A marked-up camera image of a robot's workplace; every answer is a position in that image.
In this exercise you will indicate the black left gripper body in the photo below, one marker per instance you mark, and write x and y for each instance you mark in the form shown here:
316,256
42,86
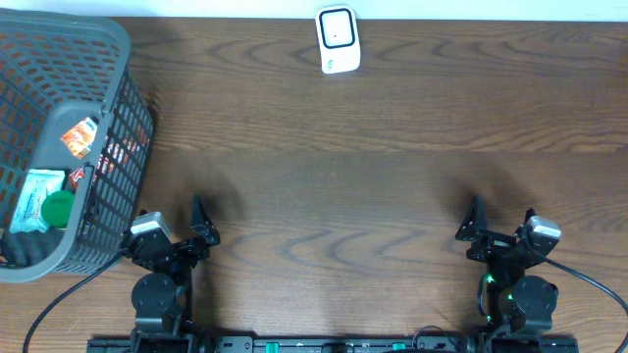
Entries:
187,255

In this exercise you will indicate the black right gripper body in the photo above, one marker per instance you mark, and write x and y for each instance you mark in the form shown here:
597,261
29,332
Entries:
499,269

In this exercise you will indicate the green lid white jar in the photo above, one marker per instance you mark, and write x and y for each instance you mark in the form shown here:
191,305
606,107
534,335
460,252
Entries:
57,207

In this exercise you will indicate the red chocolate bar wrapper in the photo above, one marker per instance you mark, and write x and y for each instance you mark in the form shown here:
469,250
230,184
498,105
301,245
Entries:
75,177

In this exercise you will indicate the teal white tissue pack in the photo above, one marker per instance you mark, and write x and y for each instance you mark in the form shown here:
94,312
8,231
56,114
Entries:
39,184

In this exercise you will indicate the orange snack packet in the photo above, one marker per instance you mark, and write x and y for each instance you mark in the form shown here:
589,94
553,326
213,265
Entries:
79,138

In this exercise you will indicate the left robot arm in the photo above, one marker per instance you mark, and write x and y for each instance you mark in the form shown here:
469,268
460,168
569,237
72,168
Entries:
162,299

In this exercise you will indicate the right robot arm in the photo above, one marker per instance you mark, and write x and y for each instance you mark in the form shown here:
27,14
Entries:
518,306

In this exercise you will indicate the grey plastic mesh basket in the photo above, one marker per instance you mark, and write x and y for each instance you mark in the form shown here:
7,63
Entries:
56,70

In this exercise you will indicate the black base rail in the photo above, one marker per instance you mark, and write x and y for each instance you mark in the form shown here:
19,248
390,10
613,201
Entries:
247,344

